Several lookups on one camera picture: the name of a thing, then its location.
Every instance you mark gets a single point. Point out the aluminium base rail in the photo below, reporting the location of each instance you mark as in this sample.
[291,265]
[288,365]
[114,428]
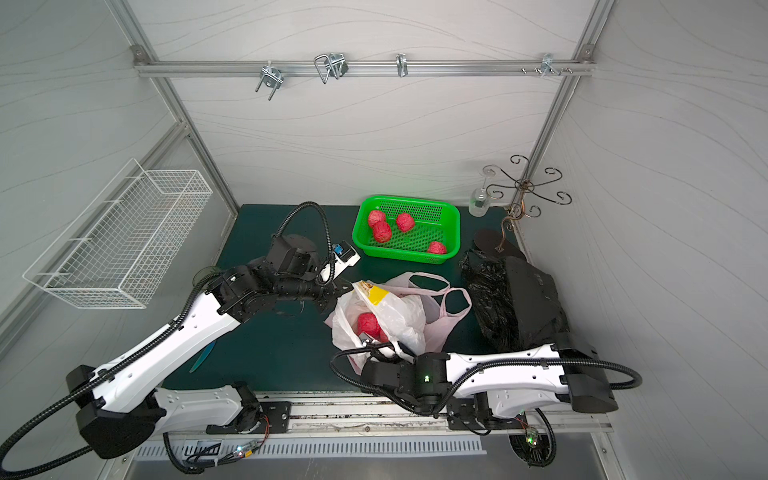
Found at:
[350,414]

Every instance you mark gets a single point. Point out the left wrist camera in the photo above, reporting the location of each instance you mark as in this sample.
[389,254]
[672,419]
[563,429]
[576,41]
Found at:
[342,257]

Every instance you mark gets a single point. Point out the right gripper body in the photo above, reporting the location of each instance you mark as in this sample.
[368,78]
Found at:
[379,354]

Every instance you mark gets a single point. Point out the metal hook stand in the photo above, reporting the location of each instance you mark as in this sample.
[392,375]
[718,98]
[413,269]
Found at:
[518,197]

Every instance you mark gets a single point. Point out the green plastic knife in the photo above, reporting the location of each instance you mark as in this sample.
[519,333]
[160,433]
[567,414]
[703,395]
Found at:
[202,357]

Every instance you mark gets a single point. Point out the clear glass bottle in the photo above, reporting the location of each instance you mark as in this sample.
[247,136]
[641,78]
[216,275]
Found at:
[479,202]

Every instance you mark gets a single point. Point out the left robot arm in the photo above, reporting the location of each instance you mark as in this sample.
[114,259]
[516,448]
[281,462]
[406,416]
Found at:
[121,403]

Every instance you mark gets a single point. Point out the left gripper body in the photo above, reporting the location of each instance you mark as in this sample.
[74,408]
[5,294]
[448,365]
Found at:
[327,288]

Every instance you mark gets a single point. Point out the green plastic basket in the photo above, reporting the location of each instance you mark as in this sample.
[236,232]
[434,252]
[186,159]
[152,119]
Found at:
[435,221]

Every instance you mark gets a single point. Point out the white wire basket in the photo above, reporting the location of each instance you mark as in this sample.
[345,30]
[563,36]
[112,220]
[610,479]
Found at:
[114,254]

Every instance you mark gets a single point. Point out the pink plastic bag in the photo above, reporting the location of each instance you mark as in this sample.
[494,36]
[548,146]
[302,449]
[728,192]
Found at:
[440,322]

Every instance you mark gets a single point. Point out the white plastic bag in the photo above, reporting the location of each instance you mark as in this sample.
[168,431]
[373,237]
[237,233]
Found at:
[402,321]

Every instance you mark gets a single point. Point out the black plastic bag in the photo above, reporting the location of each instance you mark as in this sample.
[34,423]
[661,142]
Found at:
[516,305]

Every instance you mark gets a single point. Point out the white vent strip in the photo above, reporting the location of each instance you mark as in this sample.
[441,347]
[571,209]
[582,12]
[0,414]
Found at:
[329,447]

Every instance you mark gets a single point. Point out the metal crossbar rail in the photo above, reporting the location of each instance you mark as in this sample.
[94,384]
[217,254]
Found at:
[357,68]

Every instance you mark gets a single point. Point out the metal clamp hook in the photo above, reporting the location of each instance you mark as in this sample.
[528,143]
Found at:
[271,79]
[546,67]
[330,65]
[401,65]

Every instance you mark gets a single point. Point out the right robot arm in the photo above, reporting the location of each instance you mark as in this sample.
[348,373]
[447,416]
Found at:
[484,393]

